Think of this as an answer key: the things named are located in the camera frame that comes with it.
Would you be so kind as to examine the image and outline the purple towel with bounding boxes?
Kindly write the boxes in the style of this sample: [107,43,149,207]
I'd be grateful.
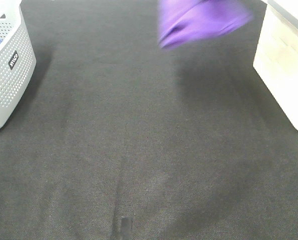
[158,0,252,49]

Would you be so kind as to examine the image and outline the black table mat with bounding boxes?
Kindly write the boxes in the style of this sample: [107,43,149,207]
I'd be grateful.
[0,0,298,240]

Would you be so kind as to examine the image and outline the white storage box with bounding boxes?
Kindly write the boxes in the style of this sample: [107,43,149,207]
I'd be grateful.
[253,0,298,131]

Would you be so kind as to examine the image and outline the grey perforated laundry basket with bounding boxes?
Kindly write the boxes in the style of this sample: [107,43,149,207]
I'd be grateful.
[0,0,36,129]

